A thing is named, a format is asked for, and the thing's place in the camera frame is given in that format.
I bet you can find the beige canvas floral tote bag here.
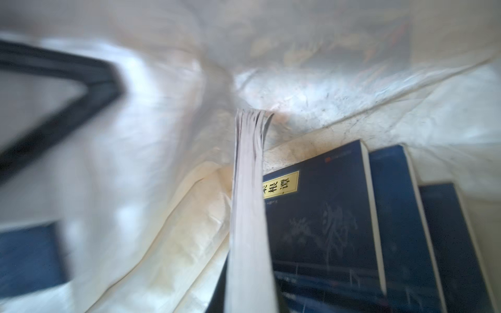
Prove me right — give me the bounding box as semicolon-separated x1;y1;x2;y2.
1;1;500;312

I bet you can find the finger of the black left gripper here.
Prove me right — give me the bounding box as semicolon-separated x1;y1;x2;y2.
1;40;123;183

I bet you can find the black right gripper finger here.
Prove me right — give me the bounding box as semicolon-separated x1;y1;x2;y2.
206;259;228;313

